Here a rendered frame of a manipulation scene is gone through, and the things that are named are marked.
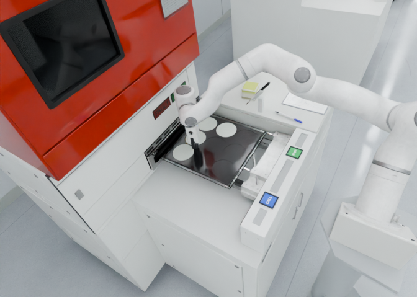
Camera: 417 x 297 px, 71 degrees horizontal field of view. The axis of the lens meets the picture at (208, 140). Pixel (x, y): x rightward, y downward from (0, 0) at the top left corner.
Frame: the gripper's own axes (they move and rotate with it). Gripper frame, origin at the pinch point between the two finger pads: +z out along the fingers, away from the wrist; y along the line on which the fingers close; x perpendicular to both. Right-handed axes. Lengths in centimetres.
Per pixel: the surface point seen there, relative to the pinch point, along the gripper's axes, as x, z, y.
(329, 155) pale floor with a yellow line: -98, 92, 62
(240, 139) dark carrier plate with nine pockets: -21.6, 2.1, 2.9
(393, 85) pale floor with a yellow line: -185, 92, 144
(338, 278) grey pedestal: -59, 44, -49
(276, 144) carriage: -38.1, 4.0, -1.0
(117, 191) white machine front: 32.5, -0.4, -23.4
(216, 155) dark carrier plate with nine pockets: -9.9, 2.0, -6.5
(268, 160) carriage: -32.9, 4.0, -10.0
